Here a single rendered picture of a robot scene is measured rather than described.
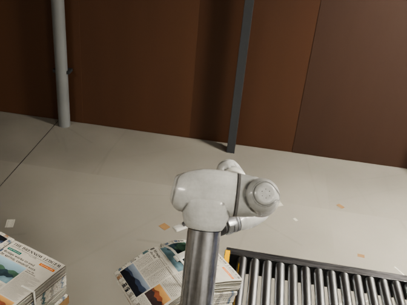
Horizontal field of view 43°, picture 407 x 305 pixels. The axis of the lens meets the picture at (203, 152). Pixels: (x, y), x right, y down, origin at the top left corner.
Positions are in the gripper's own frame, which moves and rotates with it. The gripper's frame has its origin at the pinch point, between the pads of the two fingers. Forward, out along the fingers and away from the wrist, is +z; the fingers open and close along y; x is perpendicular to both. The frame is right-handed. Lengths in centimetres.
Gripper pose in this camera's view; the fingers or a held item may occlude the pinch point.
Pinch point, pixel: (177, 242)
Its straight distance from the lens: 199.8
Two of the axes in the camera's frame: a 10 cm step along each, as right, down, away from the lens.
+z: -8.6, 2.6, -4.4
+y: 0.0, 8.6, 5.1
